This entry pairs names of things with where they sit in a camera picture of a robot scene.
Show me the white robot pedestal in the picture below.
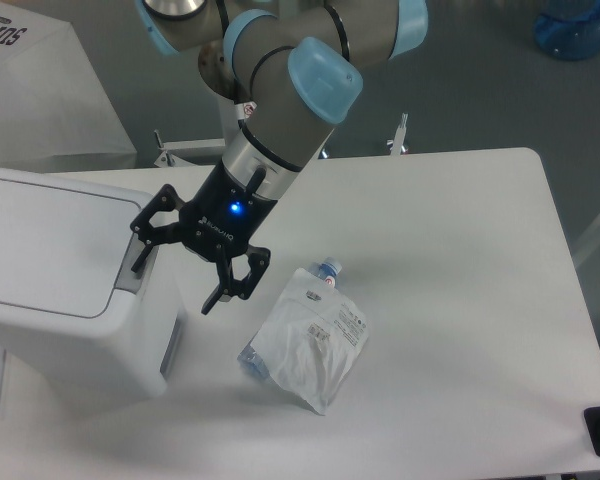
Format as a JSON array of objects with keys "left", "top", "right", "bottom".
[{"left": 152, "top": 39, "right": 412, "bottom": 169}]

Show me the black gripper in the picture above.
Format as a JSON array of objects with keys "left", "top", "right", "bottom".
[{"left": 128, "top": 164, "right": 281, "bottom": 316}]

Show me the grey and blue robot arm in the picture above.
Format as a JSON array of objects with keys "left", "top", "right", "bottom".
[{"left": 131, "top": 1, "right": 428, "bottom": 309}]

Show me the blue water jug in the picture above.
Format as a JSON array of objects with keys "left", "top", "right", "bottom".
[{"left": 533, "top": 0, "right": 600, "bottom": 61}]

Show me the white plastic pouch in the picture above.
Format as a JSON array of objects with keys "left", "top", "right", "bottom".
[{"left": 243, "top": 268, "right": 369, "bottom": 415}]

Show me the white trash can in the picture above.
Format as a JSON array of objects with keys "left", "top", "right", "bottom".
[{"left": 0, "top": 168, "right": 183, "bottom": 398}]

